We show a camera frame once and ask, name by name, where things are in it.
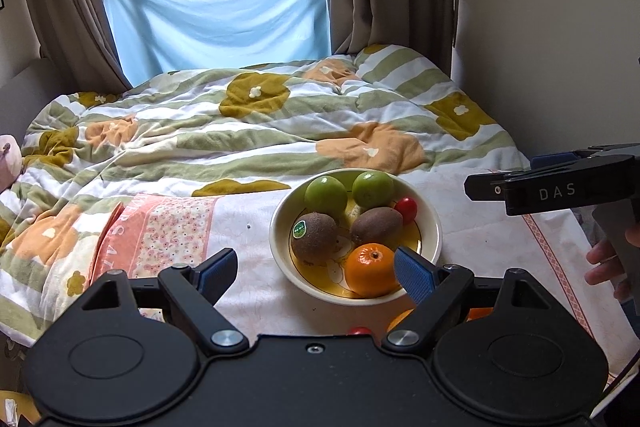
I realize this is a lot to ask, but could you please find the light blue window cloth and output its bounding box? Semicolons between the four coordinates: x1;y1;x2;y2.
103;0;331;86

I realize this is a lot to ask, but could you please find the green apple left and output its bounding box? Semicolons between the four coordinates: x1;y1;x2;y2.
304;176;348;218

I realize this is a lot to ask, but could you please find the small orange mandarin in bowl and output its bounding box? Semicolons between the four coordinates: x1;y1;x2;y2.
344;243;399;298

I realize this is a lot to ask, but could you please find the green apple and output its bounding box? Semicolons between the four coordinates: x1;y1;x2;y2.
352;171;395;209
304;176;348;218

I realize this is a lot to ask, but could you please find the person right hand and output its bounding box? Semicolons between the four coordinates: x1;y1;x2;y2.
585;239;631;303

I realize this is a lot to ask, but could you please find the kiwi with green sticker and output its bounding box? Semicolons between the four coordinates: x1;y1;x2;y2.
290;212;338;265

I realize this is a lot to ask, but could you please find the white pink floral cloth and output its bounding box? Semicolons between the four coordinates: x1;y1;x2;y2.
86;166;640;377

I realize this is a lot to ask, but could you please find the small mandarin on cloth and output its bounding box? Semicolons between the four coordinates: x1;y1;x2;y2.
385;305;496;333

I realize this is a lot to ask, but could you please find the red cherry tomato in bowl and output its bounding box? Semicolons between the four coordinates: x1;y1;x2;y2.
394;197;418;225

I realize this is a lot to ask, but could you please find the green apple right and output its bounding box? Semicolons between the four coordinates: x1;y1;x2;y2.
352;171;395;209

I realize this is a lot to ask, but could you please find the red cherry tomato on cloth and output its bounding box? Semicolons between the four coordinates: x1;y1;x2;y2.
347;326;374;337

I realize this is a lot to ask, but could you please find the pink plush toy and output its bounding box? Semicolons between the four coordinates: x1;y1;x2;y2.
0;134;23;192

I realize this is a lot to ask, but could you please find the brown curtain left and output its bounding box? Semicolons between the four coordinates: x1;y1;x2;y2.
26;0;131;94

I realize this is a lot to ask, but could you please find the brown kiwi right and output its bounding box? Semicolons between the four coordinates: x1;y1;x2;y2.
350;207;404;249

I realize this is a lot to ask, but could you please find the cream bowl with duck print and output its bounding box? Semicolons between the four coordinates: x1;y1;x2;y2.
269;176;442;307

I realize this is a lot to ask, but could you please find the grey bed headboard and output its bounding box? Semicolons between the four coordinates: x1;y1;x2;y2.
0;58;77;144

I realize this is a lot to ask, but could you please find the striped floral duvet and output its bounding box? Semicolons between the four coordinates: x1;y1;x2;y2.
1;44;526;346

